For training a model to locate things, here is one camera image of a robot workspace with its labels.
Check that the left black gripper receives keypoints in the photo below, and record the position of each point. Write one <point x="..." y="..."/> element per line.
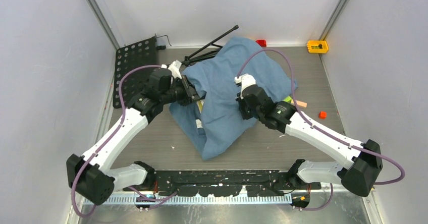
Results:
<point x="190" y="94"/>

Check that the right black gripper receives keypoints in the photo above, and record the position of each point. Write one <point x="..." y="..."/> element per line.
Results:
<point x="245" y="115"/>

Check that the white pillow with yellow band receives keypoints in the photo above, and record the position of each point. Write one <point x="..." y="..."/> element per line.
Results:
<point x="198" y="111"/>

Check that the blue pillowcase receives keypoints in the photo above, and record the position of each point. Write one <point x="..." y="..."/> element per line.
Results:
<point x="214" y="78"/>

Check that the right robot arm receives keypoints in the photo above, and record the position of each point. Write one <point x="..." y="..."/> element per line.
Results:
<point x="352" y="167"/>

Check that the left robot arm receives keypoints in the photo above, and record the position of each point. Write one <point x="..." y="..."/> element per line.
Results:
<point x="91" y="174"/>

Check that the lime green block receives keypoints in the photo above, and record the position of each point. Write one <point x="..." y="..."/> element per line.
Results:
<point x="288" y="99"/>

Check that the tan wooden block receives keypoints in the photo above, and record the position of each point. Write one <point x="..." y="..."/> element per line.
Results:
<point x="299" y="103"/>

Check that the red toy brick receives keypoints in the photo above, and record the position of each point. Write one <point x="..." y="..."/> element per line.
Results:
<point x="261" y="43"/>

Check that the small orange cube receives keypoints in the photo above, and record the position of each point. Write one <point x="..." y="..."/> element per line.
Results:
<point x="322" y="115"/>

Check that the black perforated music stand tray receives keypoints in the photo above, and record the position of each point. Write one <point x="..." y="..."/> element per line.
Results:
<point x="127" y="58"/>

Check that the yellow toy block with knob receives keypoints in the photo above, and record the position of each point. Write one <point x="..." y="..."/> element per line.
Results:
<point x="317" y="46"/>

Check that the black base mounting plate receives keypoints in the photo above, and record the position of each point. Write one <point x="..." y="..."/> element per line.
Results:
<point x="256" y="183"/>

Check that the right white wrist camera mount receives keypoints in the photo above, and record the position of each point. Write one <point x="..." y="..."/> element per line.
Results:
<point x="244" y="81"/>

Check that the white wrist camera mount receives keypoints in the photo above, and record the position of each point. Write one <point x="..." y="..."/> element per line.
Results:
<point x="244" y="81"/>
<point x="174" y="68"/>

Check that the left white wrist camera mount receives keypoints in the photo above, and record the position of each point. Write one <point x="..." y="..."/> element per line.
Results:
<point x="174" y="68"/>

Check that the aluminium rail frame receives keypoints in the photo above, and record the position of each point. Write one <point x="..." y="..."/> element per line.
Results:
<point x="329" y="204"/>

